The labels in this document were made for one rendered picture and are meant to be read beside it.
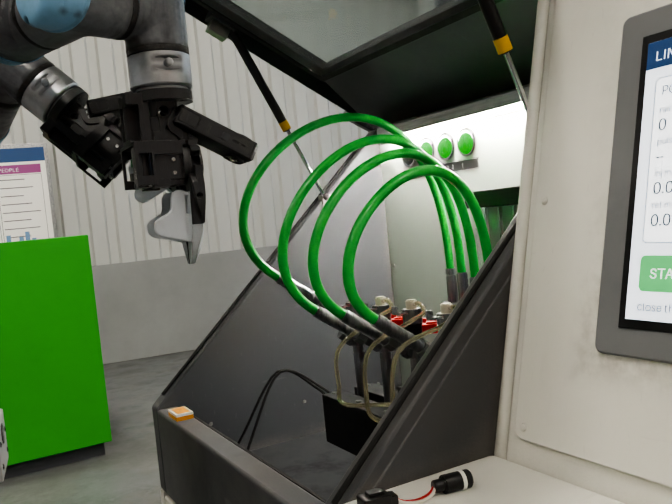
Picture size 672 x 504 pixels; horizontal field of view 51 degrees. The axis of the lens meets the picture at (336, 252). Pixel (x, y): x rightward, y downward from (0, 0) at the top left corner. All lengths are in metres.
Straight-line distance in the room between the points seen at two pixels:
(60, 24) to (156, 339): 6.86
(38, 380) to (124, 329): 3.30
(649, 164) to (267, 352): 0.89
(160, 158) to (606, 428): 0.57
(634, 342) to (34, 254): 3.81
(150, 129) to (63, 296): 3.46
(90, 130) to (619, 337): 0.75
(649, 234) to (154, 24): 0.59
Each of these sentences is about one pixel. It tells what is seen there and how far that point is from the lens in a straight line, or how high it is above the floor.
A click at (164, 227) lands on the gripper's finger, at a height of 1.28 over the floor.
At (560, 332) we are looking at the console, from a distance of 0.80.
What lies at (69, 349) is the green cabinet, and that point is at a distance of 4.34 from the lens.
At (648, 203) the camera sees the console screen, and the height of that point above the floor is 1.25.
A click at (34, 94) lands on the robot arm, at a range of 1.09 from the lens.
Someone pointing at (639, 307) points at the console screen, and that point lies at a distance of 0.73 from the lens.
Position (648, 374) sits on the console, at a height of 1.10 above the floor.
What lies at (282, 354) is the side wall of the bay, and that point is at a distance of 1.44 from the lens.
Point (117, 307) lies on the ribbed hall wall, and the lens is 7.54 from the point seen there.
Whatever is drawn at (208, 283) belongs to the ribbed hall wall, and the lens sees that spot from 7.65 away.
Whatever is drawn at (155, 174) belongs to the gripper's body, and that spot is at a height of 1.34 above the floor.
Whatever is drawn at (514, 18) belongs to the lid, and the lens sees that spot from 1.10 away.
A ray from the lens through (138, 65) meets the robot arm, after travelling 0.89.
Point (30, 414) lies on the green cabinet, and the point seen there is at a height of 0.34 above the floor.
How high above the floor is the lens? 1.27
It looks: 3 degrees down
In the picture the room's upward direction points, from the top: 6 degrees counter-clockwise
